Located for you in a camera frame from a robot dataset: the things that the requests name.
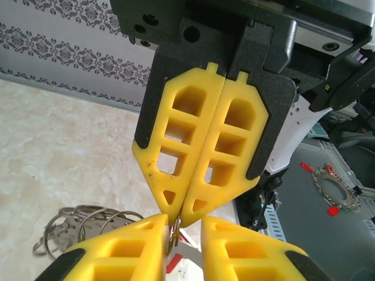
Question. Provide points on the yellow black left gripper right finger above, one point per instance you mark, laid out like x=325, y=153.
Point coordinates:
x=215, y=254

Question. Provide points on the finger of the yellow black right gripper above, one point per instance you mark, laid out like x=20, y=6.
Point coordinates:
x=278, y=111
x=150, y=102

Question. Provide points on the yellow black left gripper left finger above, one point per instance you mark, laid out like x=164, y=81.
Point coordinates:
x=88, y=254

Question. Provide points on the red key tag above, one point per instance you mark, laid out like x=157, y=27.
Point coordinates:
x=175, y=261

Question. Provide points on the large metal keyring with rings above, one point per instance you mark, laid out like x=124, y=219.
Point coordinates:
x=88, y=209

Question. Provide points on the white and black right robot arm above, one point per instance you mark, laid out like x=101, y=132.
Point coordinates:
x=299, y=128

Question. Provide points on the metal keyring with coloured tags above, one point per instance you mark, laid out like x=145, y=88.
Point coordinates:
x=317, y=184

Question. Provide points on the grey sheet metal tray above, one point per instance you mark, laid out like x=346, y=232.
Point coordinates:
x=307, y=234

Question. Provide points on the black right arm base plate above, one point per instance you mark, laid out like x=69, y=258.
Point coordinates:
x=246, y=213

